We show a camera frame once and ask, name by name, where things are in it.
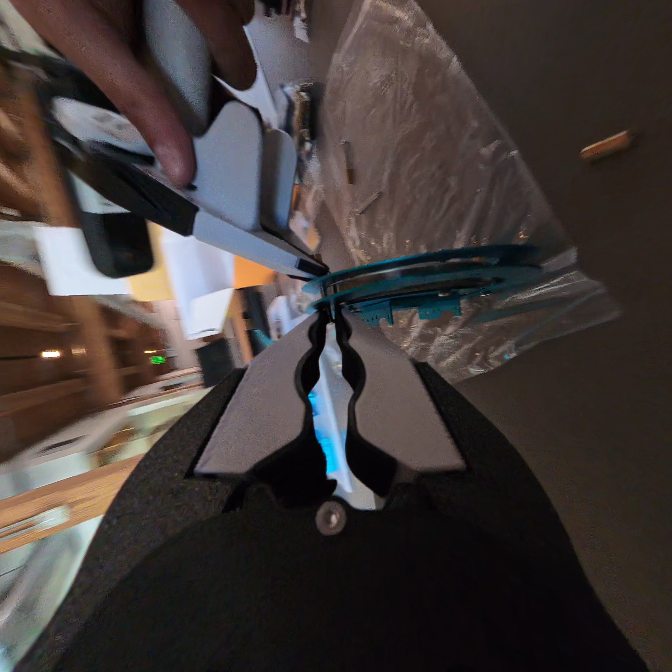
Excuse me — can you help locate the clear plastic bag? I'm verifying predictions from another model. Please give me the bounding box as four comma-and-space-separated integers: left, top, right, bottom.
310, 0, 624, 385

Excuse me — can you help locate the white instruction sheet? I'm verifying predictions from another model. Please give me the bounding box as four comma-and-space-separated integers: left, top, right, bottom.
244, 21, 316, 133

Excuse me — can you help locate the teal perforated bracket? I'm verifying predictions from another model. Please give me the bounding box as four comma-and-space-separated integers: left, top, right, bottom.
346, 295, 464, 327

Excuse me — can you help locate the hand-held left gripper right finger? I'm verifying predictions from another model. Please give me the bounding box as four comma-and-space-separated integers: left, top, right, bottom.
338, 310, 468, 497

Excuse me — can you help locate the yellow box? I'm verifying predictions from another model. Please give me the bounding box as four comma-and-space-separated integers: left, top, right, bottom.
128, 262, 175, 303

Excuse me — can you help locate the blue round turntable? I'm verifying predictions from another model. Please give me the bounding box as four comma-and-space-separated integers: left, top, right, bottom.
302, 244, 545, 317

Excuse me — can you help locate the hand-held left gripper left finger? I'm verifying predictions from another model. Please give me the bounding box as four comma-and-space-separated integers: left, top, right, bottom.
195, 310, 337, 509

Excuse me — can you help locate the silvery parts bag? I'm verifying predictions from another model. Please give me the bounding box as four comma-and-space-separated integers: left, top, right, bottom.
283, 83, 322, 144

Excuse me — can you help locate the person's right hand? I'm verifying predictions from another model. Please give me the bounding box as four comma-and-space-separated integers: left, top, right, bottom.
10, 0, 259, 186

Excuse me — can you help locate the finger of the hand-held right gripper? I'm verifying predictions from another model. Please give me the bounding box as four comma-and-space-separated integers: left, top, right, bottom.
259, 128, 298, 235
184, 101, 329, 279

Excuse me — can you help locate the small white box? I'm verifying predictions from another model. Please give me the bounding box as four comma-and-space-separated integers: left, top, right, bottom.
34, 226, 133, 296

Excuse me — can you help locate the large white box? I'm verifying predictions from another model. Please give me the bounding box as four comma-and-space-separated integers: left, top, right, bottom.
160, 231, 238, 340

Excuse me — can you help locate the orange box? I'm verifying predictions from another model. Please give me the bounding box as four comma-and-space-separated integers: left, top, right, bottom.
233, 255, 280, 290

